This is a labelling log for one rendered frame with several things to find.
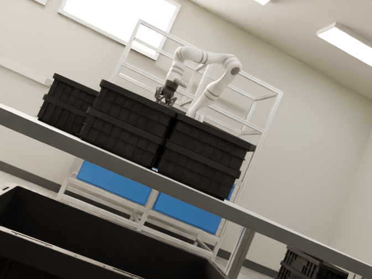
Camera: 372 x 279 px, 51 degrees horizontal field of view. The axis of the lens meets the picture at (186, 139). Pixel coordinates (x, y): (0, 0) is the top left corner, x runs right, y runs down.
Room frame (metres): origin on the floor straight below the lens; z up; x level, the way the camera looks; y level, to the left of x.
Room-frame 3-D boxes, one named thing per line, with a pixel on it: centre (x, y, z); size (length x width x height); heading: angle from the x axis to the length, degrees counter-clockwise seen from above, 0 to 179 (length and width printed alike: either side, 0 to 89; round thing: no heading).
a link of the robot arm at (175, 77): (1.95, 0.17, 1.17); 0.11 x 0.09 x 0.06; 46
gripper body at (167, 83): (1.96, 0.18, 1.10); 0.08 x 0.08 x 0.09
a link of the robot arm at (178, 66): (1.97, 0.19, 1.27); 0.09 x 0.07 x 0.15; 34
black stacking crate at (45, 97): (1.97, 0.53, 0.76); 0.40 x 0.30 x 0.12; 2
